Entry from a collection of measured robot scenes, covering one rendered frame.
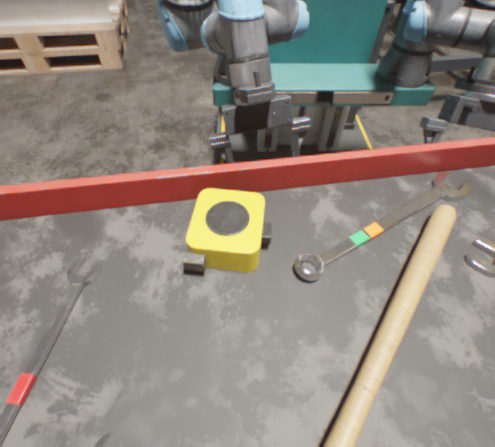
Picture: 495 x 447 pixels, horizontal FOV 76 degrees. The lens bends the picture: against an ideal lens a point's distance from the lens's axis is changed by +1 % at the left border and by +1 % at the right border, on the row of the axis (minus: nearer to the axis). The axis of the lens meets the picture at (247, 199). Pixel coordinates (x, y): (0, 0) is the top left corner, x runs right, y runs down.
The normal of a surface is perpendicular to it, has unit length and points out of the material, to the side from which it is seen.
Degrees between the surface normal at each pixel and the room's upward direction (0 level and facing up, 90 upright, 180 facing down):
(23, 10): 90
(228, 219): 0
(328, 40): 90
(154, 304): 0
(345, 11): 90
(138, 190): 90
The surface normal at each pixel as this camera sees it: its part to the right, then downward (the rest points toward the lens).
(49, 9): 0.18, 0.74
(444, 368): 0.02, -0.66
